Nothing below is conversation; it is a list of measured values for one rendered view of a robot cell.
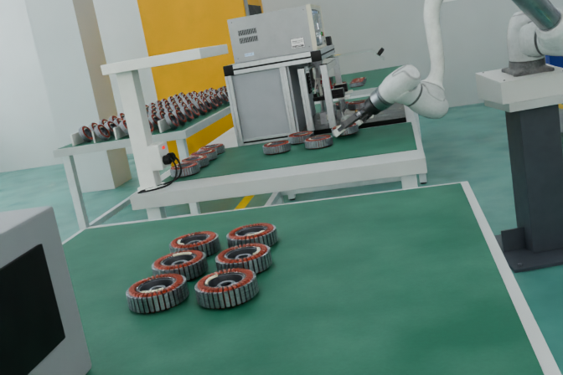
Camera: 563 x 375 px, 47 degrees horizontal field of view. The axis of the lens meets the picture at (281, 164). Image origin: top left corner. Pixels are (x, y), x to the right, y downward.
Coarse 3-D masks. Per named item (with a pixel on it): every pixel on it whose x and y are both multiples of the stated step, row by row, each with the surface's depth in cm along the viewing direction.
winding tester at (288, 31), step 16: (256, 16) 291; (272, 16) 290; (288, 16) 288; (304, 16) 287; (320, 16) 323; (240, 32) 293; (256, 32) 292; (272, 32) 291; (288, 32) 290; (304, 32) 289; (240, 48) 295; (256, 48) 294; (272, 48) 293; (288, 48) 291; (304, 48) 290; (320, 48) 301
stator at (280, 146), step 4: (268, 144) 258; (272, 144) 261; (276, 144) 261; (280, 144) 253; (284, 144) 254; (288, 144) 255; (264, 148) 256; (268, 148) 254; (272, 148) 253; (276, 148) 253; (280, 148) 254; (284, 148) 254; (288, 148) 255; (264, 152) 257; (268, 152) 254; (272, 152) 253; (276, 152) 253; (280, 152) 254
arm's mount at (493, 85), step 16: (480, 80) 304; (496, 80) 284; (512, 80) 279; (528, 80) 279; (544, 80) 280; (560, 80) 280; (480, 96) 308; (496, 96) 287; (512, 96) 280; (528, 96) 281; (544, 96) 281
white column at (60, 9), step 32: (32, 0) 626; (64, 0) 621; (32, 32) 633; (64, 32) 628; (96, 32) 662; (64, 64) 635; (96, 64) 652; (64, 96) 643; (96, 96) 643; (64, 128) 650; (96, 160) 652
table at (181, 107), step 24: (192, 96) 548; (216, 96) 515; (120, 120) 439; (168, 120) 402; (192, 120) 436; (216, 120) 461; (96, 144) 404; (120, 144) 401; (72, 168) 415; (72, 192) 418
